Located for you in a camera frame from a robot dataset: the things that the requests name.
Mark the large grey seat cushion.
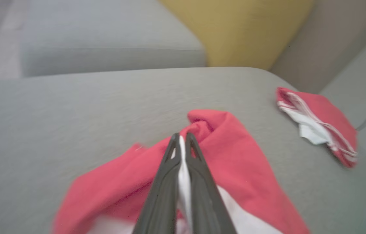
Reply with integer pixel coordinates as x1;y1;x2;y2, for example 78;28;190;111
0;67;366;234

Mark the large yellow sofa backrest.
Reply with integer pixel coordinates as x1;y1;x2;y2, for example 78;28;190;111
158;0;315;71

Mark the red jersey with white panel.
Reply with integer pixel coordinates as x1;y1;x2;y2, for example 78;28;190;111
276;86;359;168

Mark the red jersey with number print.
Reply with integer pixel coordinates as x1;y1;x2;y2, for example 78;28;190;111
51;109;310;234

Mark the grey sofa seat cushion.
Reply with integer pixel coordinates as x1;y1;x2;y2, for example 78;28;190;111
19;0;207;78

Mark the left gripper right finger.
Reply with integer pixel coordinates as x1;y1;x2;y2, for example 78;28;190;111
184;132;237;234

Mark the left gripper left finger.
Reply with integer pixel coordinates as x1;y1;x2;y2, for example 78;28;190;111
133;132;182;234

